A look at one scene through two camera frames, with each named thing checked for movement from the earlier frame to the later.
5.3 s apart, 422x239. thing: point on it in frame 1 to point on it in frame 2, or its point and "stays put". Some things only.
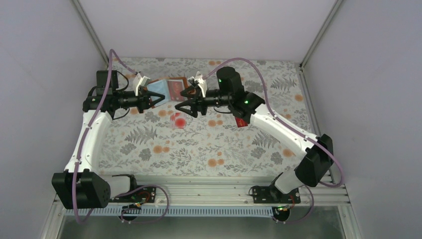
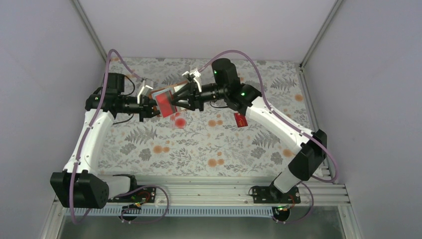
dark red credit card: (241, 122) stays put
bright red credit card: (175, 87) to (164, 101)
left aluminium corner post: (86, 24) stays put
